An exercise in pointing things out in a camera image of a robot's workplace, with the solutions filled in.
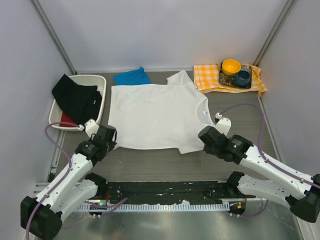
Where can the blue mug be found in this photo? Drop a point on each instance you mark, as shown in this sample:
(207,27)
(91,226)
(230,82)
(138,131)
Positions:
(241,79)

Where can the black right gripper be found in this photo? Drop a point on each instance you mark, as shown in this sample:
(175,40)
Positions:
(208,135)

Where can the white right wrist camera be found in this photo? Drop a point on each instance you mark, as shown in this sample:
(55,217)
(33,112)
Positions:
(222,124)

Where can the red t shirt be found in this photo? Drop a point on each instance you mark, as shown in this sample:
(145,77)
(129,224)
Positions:
(82,107)

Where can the white t shirt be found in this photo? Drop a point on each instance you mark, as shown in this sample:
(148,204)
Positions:
(160,116)

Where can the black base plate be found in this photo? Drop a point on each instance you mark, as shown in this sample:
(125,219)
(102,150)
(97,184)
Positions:
(168,192)

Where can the dark patterned tray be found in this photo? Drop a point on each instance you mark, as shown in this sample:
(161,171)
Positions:
(227,80)

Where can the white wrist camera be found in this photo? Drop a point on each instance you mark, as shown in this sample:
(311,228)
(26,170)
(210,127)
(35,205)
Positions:
(222,124)
(89,128)

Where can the yellow bowl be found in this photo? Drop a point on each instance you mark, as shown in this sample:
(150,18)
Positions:
(230,67)

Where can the yellow checkered cloth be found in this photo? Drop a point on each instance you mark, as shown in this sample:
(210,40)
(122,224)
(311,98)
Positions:
(206,79)

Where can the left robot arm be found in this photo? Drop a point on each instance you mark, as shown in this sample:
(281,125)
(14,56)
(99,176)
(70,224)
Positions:
(44,214)

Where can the black t shirt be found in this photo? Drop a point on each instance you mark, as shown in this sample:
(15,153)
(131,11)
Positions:
(66,88)

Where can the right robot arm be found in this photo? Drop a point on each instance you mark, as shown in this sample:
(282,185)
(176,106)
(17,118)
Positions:
(297,191)

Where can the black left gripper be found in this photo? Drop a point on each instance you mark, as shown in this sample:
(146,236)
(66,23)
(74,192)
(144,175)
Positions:
(105,133)

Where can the blue folded t shirt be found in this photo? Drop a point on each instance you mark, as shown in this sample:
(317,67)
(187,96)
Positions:
(132,78)

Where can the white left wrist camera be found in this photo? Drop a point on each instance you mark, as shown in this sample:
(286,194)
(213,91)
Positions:
(89,128)

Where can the slotted cable duct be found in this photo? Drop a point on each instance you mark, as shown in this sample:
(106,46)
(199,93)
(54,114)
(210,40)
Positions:
(185,206)

